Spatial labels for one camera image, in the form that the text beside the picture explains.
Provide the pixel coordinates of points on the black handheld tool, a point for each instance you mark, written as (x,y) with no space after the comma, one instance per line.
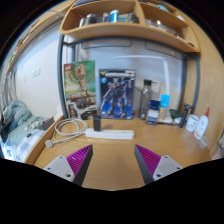
(184,116)

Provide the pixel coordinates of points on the black charger block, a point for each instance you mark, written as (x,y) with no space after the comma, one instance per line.
(97,121)

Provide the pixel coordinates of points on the clear grey drink bottle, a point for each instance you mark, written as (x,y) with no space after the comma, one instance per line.
(145,100)

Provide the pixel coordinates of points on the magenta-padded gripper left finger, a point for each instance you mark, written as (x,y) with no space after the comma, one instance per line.
(58,165)

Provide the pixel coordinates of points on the bed with checked sheet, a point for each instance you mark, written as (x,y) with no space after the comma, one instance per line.
(23,140)

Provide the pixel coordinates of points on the small blue carton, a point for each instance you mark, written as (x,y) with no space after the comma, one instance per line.
(153,113)

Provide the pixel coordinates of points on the white desk lamp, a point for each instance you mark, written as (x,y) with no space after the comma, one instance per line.
(143,57)

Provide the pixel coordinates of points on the white squeeze bottle red cap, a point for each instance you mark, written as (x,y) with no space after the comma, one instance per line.
(201,126)

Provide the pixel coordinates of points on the teal crumpled blanket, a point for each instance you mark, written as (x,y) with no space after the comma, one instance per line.
(16,113)

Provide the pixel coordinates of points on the blue robot model kit box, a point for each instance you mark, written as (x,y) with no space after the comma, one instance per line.
(116,93)

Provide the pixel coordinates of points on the grey metal frame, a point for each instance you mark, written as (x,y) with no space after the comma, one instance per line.
(59,66)

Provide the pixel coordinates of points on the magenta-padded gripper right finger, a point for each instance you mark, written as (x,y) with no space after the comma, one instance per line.
(166,165)

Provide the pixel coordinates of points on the white power strip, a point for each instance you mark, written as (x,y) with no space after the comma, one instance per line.
(110,134)

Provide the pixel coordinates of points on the white mug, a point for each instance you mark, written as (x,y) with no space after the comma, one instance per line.
(192,123)

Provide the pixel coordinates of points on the green tree figure toy box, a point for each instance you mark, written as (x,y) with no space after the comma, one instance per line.
(80,83)

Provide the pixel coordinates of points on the light blue card package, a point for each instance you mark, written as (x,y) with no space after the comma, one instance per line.
(164,101)

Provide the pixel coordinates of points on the white wall switch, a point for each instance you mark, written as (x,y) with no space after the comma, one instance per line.
(36,71)

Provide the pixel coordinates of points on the dark green round object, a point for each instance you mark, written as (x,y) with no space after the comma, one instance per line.
(174,114)

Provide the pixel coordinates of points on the wooden shelf unit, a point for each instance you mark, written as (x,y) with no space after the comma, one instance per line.
(110,31)

